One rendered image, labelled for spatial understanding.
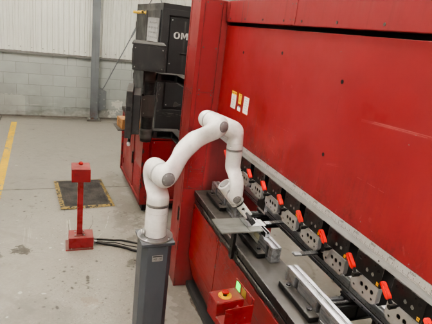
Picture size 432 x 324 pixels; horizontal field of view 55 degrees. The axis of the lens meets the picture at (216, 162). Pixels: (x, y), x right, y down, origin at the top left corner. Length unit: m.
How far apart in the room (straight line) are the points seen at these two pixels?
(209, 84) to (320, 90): 1.30
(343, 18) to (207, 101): 1.51
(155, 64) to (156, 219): 1.34
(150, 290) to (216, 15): 1.88
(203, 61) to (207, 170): 0.84
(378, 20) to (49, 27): 7.91
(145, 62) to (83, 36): 6.04
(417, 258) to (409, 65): 0.65
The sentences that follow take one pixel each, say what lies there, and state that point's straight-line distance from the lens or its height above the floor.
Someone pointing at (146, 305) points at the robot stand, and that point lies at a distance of 2.45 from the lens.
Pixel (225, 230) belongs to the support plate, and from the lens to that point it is 2.46.
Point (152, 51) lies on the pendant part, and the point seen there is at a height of 1.90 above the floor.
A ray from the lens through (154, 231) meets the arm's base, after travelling 2.24.
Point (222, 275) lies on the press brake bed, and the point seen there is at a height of 0.58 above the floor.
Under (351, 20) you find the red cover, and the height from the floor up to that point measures 2.19.
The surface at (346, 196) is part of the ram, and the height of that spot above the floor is 1.50.
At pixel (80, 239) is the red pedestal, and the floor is 0.11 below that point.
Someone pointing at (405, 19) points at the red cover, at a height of 2.20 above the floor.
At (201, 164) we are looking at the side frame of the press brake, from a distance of 3.26.
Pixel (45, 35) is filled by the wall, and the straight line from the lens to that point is 9.12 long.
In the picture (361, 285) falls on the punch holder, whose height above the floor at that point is 1.21.
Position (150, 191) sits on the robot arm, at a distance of 2.19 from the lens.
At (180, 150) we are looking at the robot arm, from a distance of 2.14.
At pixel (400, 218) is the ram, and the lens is 1.60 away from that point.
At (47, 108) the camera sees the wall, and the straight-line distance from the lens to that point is 9.32.
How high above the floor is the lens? 2.09
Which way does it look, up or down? 17 degrees down
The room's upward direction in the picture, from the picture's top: 7 degrees clockwise
